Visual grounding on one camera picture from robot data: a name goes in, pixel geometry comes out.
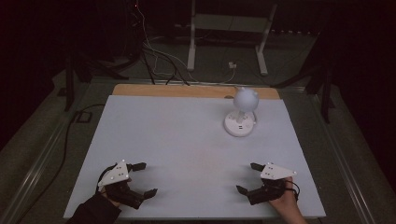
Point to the white plug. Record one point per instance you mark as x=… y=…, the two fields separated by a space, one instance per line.
x=232 y=65

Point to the white table mat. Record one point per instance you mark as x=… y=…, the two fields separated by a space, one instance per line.
x=186 y=155

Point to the person's right hand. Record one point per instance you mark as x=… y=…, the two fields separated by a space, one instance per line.
x=288 y=202

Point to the person's left hand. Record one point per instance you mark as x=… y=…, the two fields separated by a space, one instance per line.
x=107 y=195

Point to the black square floor plate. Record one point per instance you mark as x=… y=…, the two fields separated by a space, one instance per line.
x=84 y=117

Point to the black tripod stand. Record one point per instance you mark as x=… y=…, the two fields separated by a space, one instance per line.
x=323 y=81
x=74 y=71

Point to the white metal stand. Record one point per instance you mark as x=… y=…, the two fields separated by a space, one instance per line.
x=230 y=23

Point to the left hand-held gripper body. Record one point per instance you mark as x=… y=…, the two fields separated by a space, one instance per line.
x=120 y=174

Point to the white round-headed desk lamp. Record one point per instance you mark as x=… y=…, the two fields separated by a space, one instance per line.
x=239 y=123

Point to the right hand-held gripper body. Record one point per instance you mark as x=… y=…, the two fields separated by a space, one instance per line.
x=275 y=171

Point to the wooden table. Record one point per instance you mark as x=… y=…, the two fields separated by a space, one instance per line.
x=174 y=90

